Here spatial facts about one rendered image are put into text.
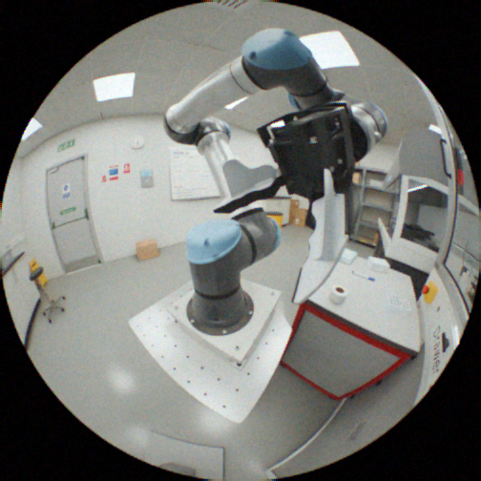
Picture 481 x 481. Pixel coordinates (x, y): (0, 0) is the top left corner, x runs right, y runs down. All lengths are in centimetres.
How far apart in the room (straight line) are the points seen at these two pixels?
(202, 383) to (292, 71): 56
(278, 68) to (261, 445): 135
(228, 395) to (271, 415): 79
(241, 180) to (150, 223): 292
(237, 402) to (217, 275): 29
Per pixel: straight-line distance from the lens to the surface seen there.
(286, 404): 118
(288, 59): 21
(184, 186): 311
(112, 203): 306
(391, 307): 71
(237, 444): 116
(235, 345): 34
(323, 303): 58
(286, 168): 16
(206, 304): 33
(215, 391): 38
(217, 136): 49
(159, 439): 124
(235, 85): 26
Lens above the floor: 114
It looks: 21 degrees down
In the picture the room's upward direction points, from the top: straight up
